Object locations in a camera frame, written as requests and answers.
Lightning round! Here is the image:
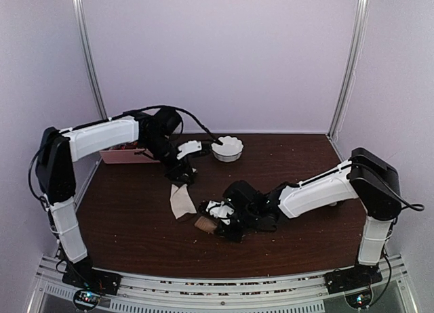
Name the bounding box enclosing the left aluminium frame post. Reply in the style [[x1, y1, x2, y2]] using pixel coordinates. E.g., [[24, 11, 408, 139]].
[[72, 0, 108, 119]]

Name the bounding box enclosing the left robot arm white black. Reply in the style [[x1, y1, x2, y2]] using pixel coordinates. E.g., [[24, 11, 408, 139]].
[[33, 106, 203, 289]]

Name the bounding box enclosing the tan ribbed sock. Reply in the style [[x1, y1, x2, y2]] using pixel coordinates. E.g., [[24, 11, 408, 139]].
[[194, 216, 218, 234]]

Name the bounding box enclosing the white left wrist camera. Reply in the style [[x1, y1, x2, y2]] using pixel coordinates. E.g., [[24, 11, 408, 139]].
[[176, 140, 202, 160]]

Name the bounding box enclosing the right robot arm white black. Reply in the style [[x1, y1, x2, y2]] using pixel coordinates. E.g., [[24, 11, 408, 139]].
[[204, 148, 402, 287]]

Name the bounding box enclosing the white fluted bowl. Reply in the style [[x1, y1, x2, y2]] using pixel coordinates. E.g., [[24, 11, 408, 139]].
[[211, 135, 244, 163]]

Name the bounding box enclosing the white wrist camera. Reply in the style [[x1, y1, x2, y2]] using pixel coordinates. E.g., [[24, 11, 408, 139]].
[[176, 140, 202, 160], [199, 201, 235, 220]]

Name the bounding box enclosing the pink divided organizer tray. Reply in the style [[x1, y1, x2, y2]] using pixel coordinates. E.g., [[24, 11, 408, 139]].
[[99, 142, 157, 164]]

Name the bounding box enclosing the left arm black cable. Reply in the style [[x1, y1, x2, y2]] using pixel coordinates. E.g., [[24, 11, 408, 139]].
[[108, 104, 224, 147]]

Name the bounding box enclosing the aluminium frame post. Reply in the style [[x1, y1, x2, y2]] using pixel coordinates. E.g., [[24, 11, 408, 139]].
[[72, 0, 108, 119], [328, 0, 369, 141]]

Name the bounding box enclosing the aluminium front rail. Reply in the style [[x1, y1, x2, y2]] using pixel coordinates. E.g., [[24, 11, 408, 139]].
[[28, 253, 418, 313]]

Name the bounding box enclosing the right aluminium frame post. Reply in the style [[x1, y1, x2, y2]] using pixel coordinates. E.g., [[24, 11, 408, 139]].
[[328, 0, 369, 141]]

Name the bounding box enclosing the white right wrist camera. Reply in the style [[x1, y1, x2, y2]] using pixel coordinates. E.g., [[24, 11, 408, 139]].
[[199, 201, 235, 220]]

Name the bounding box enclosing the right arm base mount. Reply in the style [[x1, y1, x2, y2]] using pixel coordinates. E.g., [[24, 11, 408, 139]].
[[324, 264, 382, 310]]

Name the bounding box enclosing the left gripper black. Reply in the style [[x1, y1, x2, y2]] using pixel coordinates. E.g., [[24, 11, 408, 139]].
[[142, 135, 195, 186]]

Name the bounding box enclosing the cream sock brown trim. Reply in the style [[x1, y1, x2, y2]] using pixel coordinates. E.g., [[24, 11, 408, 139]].
[[170, 184, 197, 220]]

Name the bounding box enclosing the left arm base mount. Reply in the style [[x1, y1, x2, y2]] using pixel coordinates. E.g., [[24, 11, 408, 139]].
[[62, 256, 121, 312]]

